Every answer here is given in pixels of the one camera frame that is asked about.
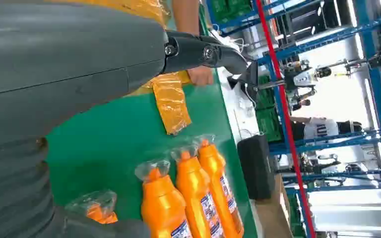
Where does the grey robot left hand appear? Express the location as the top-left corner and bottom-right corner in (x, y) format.
(0, 0), (249, 238)

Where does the person's right hand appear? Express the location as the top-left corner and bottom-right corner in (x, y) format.
(186, 65), (215, 87)

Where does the yellow plastic bag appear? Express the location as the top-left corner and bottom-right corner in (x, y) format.
(151, 72), (193, 136)

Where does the orange drink bottle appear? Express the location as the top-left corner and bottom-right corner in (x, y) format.
(171, 146), (226, 238)
(195, 134), (246, 238)
(64, 189), (119, 225)
(134, 160), (194, 238)

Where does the thin black stick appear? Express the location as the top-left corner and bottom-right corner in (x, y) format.
(232, 110), (245, 139)

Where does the green plastic crate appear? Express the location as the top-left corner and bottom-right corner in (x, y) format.
(256, 108), (284, 143)
(210, 0), (255, 24)
(257, 75), (276, 110)

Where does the yellow plastic sheet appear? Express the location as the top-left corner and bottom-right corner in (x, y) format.
(46, 0), (193, 98)

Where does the red pole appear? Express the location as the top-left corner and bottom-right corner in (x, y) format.
(254, 0), (318, 238)

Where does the grey machine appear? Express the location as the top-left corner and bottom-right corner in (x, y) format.
(284, 58), (332, 99)

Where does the green table mat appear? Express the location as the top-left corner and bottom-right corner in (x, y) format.
(45, 67), (259, 238)

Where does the black zip case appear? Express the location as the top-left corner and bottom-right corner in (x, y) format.
(237, 134), (276, 202)

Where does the person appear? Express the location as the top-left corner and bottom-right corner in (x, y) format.
(289, 117), (364, 142)

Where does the open cardboard box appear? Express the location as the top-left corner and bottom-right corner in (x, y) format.
(255, 174), (295, 238)

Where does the blue metal shelving rack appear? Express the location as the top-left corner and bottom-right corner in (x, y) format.
(207, 0), (381, 238)

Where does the white cable bundle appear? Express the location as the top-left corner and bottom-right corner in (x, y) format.
(210, 29), (246, 55)

